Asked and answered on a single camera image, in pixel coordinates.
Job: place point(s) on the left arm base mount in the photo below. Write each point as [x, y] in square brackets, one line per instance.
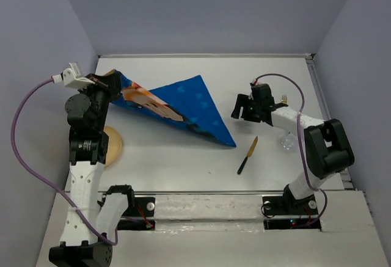
[139, 216]

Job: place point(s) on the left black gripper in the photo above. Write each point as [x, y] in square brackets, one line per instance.
[111, 84]

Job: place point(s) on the clear drinking glass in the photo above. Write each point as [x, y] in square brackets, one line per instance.
[289, 142]

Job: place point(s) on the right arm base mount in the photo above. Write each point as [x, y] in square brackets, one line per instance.
[279, 216]

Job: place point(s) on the gold knife black handle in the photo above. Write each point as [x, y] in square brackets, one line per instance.
[248, 155]

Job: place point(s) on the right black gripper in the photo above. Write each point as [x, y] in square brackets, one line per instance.
[243, 100]

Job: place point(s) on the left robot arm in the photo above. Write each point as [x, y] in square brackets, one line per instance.
[90, 230]

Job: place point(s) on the gold fork black handle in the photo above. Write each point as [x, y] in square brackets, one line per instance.
[284, 100]

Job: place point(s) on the yellow round plate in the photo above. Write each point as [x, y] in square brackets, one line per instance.
[114, 145]

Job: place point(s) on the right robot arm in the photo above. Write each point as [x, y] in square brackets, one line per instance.
[327, 150]

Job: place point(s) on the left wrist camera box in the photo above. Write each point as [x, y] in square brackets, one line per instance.
[73, 78]

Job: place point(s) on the aluminium table edge rail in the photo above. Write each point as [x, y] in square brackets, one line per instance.
[306, 56]

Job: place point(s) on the blue Mickey cloth placemat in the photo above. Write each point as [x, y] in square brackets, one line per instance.
[185, 104]

